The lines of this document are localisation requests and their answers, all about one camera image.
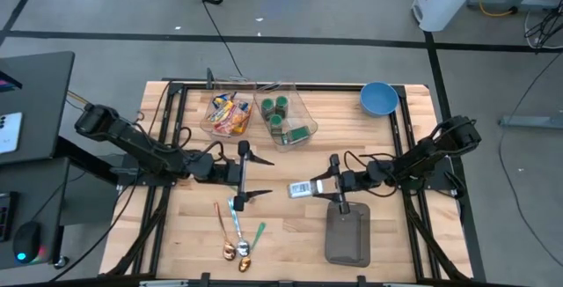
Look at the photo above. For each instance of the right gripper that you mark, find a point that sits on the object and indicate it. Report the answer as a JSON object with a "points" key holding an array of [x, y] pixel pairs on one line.
{"points": [[356, 179]]}

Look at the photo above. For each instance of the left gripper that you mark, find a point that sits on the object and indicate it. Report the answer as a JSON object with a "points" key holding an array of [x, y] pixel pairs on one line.
{"points": [[226, 173]]}

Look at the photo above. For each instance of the orange snack packet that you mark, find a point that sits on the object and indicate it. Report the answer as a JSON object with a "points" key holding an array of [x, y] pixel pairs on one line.
{"points": [[243, 125]]}

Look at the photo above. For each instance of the red snack packet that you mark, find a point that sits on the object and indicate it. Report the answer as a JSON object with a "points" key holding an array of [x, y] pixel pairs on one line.
{"points": [[233, 122]]}

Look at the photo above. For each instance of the clear plastic bin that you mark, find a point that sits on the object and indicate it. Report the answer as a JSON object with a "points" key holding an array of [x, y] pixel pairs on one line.
{"points": [[299, 115], [210, 128]]}

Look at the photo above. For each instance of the blue yellow snack packet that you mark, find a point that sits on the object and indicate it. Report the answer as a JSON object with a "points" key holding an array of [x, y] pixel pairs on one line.
{"points": [[221, 100]]}

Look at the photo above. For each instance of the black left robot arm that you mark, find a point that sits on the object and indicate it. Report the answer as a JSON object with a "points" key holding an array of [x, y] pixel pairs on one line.
{"points": [[141, 144]]}

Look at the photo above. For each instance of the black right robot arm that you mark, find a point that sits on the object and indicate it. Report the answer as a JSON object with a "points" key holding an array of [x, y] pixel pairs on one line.
{"points": [[422, 155]]}

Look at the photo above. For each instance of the grey tray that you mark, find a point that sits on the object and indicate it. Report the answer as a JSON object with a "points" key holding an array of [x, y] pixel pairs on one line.
{"points": [[347, 243]]}

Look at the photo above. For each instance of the rose gold spoon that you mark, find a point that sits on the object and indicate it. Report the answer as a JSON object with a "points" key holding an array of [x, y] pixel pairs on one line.
{"points": [[228, 252]]}

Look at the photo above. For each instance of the blue bowl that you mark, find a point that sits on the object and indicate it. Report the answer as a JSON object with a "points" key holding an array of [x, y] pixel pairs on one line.
{"points": [[378, 97]]}

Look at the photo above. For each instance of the white appliance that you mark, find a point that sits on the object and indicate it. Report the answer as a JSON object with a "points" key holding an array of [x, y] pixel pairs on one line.
{"points": [[440, 5]]}

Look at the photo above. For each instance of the caster wheel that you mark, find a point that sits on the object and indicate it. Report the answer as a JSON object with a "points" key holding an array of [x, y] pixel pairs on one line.
{"points": [[61, 262]]}

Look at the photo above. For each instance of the grey metal desk foot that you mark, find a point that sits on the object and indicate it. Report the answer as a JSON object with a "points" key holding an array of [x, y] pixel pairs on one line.
{"points": [[536, 122]]}

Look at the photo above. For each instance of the dark grey desk surface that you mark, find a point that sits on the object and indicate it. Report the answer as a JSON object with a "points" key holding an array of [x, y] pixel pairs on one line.
{"points": [[39, 190]]}

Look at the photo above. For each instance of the black desk surface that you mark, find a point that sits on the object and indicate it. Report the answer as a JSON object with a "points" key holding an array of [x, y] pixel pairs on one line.
{"points": [[44, 93]]}

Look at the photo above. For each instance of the black computer mouse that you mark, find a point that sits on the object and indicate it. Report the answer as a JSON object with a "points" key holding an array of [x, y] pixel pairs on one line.
{"points": [[26, 240]]}

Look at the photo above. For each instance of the white smartphone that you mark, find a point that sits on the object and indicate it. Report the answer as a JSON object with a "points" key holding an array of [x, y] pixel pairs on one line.
{"points": [[9, 133]]}

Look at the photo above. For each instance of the black keyboard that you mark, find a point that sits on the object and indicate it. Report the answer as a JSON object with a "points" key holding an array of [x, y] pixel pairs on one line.
{"points": [[6, 216]]}

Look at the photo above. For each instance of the dark tablet screen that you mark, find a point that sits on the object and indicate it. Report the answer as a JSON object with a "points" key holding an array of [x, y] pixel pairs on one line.
{"points": [[8, 81]]}

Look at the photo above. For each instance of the black clamp bracket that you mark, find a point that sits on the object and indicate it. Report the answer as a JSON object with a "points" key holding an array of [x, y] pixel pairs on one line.
{"points": [[204, 279], [361, 281]]}

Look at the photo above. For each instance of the black upright mount post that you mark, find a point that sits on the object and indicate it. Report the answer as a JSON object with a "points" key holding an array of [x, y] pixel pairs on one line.
{"points": [[210, 80]]}

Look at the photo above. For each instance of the black aluminium table frame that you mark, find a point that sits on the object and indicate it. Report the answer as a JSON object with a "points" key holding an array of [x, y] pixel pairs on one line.
{"points": [[193, 87]]}

